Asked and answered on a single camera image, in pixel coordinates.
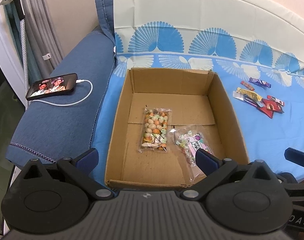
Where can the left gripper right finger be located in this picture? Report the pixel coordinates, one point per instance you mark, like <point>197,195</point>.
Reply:
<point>217,172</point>

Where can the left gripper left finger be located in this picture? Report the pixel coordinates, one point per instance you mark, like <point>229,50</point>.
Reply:
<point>78,170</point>

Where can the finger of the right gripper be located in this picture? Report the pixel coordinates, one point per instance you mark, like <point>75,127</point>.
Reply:
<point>294,156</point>

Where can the red black snack bar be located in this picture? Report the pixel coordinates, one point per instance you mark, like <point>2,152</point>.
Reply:
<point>272,98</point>

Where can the dark red snack pouch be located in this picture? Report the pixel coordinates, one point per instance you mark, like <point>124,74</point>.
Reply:
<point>272,105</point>

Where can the silver purple snack pouch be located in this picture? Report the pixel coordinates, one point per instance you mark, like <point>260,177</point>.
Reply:
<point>247,100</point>

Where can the yellow snack wrapper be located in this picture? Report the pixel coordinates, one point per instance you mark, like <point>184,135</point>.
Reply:
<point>251,94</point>

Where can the red foil snack packet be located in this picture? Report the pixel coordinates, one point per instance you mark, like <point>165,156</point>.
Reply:
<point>262,108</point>

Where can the clear bag of pastel candies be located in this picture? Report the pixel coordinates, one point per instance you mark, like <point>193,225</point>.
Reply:
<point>184,141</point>

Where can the blue denim sofa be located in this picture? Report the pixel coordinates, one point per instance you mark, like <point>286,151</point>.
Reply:
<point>64,125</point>

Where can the clear bag of mixed nuts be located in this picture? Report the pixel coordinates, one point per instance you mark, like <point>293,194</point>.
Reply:
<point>155,127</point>

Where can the brown cardboard box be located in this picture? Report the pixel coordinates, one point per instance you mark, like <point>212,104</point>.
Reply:
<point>194,97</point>

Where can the black smartphone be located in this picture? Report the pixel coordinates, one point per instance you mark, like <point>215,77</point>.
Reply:
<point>53,86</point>

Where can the small red orange bar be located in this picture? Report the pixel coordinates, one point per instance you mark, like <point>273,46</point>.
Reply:
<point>247,85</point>

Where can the purple candy bar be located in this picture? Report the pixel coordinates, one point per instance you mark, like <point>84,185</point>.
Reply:
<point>259,82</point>

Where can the grey curtain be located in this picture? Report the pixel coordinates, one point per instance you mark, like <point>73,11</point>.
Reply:
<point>43,43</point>

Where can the blue white fan-pattern sheet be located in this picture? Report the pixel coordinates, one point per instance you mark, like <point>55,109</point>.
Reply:
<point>232,69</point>

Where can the garment steamer with hose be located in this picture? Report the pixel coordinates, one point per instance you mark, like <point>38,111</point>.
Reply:
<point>21,16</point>

